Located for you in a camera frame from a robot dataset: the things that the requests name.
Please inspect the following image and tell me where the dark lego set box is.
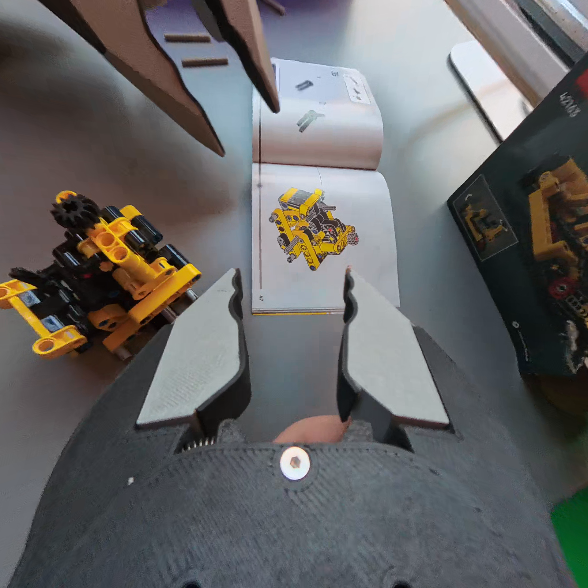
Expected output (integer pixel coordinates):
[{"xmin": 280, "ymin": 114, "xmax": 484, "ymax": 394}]
[{"xmin": 447, "ymin": 60, "xmax": 588, "ymax": 377}]

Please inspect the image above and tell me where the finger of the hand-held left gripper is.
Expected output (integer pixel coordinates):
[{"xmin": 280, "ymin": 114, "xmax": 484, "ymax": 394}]
[
  {"xmin": 193, "ymin": 0, "xmax": 281, "ymax": 114},
  {"xmin": 39, "ymin": 0, "xmax": 226, "ymax": 158}
]

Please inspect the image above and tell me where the white lego instruction booklet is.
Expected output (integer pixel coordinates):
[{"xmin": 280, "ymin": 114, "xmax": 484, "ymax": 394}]
[{"xmin": 251, "ymin": 57, "xmax": 401, "ymax": 316}]

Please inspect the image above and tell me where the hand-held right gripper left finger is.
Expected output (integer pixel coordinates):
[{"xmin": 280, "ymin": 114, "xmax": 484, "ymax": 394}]
[{"xmin": 135, "ymin": 268, "xmax": 252, "ymax": 432}]

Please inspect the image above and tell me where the green plastic bin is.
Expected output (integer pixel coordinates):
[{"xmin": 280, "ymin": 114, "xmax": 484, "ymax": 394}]
[{"xmin": 550, "ymin": 487, "xmax": 588, "ymax": 588}]

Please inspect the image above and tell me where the yellow black lego vehicle model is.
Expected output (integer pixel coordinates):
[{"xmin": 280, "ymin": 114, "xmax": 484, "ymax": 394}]
[{"xmin": 0, "ymin": 190, "xmax": 203, "ymax": 361}]

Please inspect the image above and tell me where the white board stand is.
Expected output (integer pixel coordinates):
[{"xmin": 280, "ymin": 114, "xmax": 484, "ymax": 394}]
[{"xmin": 443, "ymin": 0, "xmax": 572, "ymax": 141}]

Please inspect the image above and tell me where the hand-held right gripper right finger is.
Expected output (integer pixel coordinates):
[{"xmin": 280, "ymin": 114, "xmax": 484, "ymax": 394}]
[{"xmin": 337, "ymin": 268, "xmax": 451, "ymax": 430}]

